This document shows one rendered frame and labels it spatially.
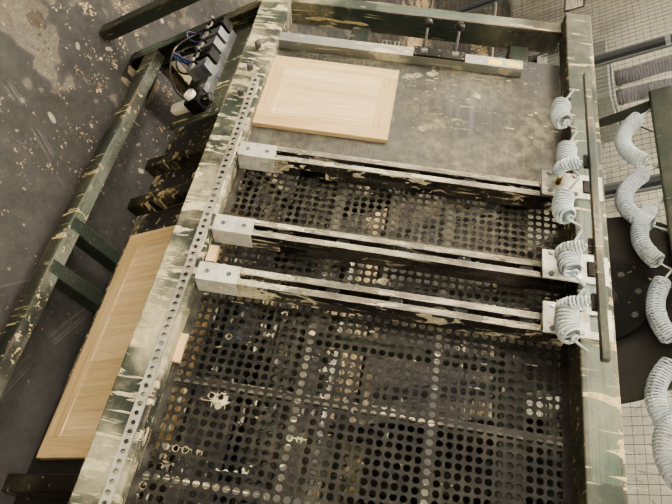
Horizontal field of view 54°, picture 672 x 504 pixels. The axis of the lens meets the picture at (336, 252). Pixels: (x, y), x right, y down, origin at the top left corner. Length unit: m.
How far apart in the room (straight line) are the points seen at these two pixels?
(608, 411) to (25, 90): 2.38
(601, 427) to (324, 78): 1.56
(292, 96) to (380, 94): 0.33
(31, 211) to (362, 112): 1.33
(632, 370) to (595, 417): 0.69
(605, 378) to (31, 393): 1.96
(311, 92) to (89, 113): 1.06
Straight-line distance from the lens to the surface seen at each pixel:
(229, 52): 2.72
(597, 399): 1.87
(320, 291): 1.91
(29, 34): 3.07
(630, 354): 2.54
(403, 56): 2.68
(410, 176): 2.19
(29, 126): 2.91
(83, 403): 2.38
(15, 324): 2.51
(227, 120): 2.40
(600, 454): 1.81
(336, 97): 2.51
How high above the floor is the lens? 2.23
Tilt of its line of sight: 29 degrees down
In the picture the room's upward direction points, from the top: 79 degrees clockwise
